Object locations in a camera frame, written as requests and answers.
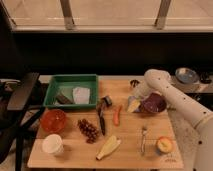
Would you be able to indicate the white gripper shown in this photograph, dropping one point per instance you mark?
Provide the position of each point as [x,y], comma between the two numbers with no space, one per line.
[141,90]

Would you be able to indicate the blue sponge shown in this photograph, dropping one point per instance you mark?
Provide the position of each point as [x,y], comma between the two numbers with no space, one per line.
[130,100]

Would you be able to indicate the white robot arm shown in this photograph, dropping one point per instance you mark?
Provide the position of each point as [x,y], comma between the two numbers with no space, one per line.
[199,116]

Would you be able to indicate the purple bowl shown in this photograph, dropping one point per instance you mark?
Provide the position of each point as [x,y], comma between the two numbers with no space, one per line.
[154,103]

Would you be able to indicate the metal bowl on ledge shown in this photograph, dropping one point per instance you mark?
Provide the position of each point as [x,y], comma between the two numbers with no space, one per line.
[186,75]

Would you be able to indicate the orange plastic bowl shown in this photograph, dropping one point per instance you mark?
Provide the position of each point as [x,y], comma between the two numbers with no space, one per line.
[53,121]

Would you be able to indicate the small metal cup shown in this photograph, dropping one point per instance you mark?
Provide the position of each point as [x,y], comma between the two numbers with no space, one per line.
[134,83]

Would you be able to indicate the orange carrot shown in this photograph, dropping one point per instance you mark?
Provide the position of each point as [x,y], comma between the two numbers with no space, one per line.
[116,115]

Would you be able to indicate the silver fork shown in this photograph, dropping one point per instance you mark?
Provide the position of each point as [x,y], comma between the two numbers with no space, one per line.
[143,140]

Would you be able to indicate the yellow banana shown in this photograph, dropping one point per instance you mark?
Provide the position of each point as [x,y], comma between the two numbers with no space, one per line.
[110,145]

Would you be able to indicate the peach fruit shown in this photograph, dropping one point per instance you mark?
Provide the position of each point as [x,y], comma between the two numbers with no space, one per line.
[164,145]

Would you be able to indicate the bunch of red grapes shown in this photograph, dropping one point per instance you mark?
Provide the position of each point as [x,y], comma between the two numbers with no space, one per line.
[88,130]

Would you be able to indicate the white folded cloth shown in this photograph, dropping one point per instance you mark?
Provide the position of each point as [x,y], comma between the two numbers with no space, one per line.
[81,95]

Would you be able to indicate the green plastic tray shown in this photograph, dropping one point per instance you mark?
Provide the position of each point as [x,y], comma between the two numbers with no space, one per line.
[65,84]

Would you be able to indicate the dark brown block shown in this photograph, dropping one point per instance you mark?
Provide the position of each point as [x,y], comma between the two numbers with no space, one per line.
[63,99]

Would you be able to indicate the dark object on ledge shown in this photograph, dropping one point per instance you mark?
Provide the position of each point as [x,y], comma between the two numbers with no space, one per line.
[205,78]

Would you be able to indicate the white paper cup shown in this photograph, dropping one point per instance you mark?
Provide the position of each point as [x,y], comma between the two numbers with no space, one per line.
[53,145]

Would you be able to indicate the black office chair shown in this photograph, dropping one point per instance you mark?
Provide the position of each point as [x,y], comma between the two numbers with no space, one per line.
[11,128]

